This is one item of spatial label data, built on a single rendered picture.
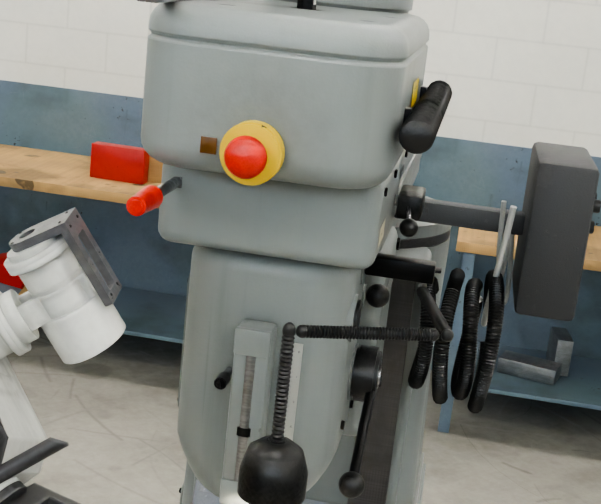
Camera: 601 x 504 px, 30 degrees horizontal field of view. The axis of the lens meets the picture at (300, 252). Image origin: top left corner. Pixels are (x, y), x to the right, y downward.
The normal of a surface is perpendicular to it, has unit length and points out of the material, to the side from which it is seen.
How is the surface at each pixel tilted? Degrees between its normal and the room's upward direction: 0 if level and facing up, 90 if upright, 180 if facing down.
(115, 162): 90
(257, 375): 90
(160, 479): 0
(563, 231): 90
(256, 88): 90
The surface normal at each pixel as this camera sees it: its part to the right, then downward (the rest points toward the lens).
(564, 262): -0.17, 0.23
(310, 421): 0.31, 0.27
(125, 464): 0.11, -0.96
